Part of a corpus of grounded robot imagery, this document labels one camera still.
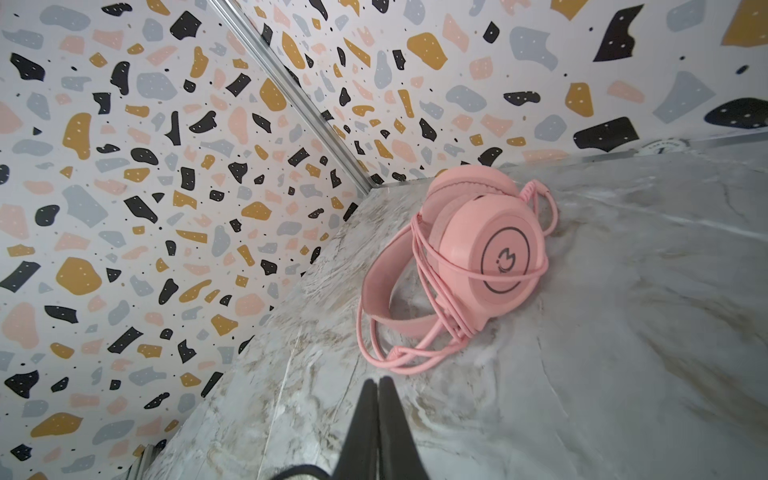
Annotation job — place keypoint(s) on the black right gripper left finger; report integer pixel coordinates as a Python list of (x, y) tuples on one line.
[(359, 455)]

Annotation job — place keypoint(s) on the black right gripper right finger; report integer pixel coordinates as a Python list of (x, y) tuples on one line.
[(398, 455)]

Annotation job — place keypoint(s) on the pink headphones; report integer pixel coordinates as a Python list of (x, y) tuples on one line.
[(478, 243)]

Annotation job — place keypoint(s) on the aluminium corner post left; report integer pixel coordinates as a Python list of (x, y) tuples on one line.
[(254, 43)]

